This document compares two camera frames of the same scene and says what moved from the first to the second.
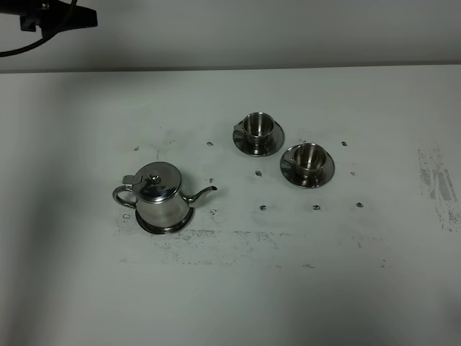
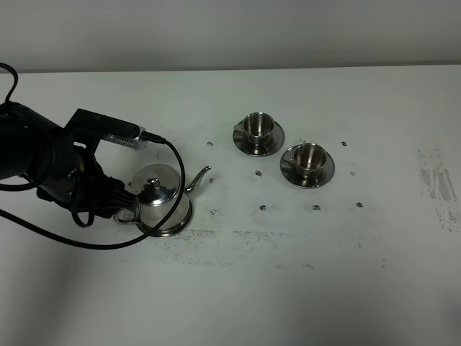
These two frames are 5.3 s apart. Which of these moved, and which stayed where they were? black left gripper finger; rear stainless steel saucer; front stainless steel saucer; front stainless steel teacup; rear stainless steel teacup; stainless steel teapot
Moved: stainless steel teapot; black left gripper finger
Stayed: rear stainless steel teacup; front stainless steel saucer; rear stainless steel saucer; front stainless steel teacup
